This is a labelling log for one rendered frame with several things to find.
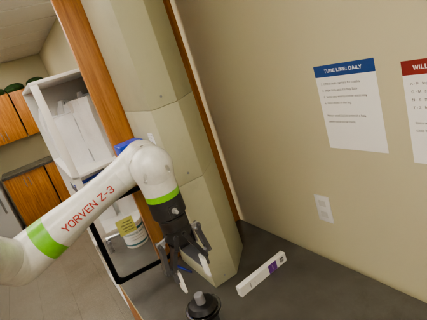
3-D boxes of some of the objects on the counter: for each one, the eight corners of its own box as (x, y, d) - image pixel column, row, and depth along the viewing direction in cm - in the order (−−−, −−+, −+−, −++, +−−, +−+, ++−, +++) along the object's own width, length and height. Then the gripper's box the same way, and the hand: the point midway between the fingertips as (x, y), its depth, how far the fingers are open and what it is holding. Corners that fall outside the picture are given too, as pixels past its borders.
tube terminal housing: (223, 235, 181) (174, 93, 158) (262, 256, 153) (209, 88, 131) (182, 260, 170) (124, 112, 148) (216, 288, 143) (150, 111, 120)
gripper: (140, 237, 85) (171, 310, 93) (208, 200, 94) (231, 268, 101) (131, 228, 92) (161, 297, 99) (195, 194, 100) (218, 259, 108)
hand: (194, 275), depth 99 cm, fingers open, 7 cm apart
